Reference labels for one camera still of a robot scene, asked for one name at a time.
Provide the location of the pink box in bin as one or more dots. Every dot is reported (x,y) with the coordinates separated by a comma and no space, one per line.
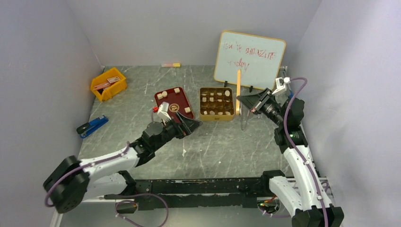
(107,84)

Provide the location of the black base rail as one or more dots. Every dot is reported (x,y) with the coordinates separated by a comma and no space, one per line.
(246,192)

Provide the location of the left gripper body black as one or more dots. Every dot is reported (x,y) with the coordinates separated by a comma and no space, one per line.
(172,130)

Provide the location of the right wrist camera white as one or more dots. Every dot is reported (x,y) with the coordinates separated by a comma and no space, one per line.
(281,85)

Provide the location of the pink metal tweezers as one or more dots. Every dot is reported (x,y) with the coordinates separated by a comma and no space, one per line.
(244,113)

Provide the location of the yellow plastic bin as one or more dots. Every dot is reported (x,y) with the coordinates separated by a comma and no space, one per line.
(114,89)

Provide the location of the red rectangular tray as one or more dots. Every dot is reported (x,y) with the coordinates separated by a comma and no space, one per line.
(177,99)

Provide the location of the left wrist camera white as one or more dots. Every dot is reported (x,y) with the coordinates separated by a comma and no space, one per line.
(162,111)

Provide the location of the silver box lid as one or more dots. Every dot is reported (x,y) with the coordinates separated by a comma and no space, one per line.
(238,90)

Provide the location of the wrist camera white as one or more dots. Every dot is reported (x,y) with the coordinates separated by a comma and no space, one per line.
(281,85)
(162,111)

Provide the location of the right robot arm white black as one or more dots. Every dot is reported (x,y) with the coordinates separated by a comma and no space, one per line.
(309,205)

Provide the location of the yellow pink eraser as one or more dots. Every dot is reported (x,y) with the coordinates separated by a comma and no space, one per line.
(171,65)

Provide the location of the whiteboard with yellow frame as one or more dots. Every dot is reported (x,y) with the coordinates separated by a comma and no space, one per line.
(257,57)

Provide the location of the gold chocolate box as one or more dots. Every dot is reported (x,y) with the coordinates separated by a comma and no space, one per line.
(215,106)

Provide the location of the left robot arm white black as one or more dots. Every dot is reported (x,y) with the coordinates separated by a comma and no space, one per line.
(76,180)

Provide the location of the blue black stapler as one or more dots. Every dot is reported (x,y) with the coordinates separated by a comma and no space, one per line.
(88,128)

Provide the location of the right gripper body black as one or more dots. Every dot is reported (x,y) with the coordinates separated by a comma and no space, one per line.
(261,102)

